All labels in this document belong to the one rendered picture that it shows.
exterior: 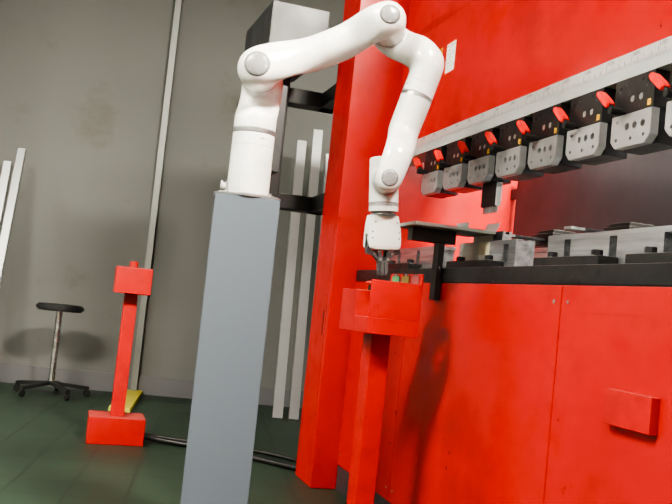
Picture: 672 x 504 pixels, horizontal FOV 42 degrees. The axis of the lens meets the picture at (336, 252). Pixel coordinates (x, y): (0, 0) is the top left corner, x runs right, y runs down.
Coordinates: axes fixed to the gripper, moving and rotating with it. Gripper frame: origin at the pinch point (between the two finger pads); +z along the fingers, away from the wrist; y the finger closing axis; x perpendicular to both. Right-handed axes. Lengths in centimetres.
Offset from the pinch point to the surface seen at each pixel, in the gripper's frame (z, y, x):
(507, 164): -31.5, -37.3, 5.9
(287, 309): 25, -75, -293
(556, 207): -25, -98, -52
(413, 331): 17.6, -7.8, 4.8
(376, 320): 14.5, 3.7, 4.8
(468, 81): -64, -45, -29
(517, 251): -5.7, -36.4, 13.2
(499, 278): 2.1, -21.4, 27.1
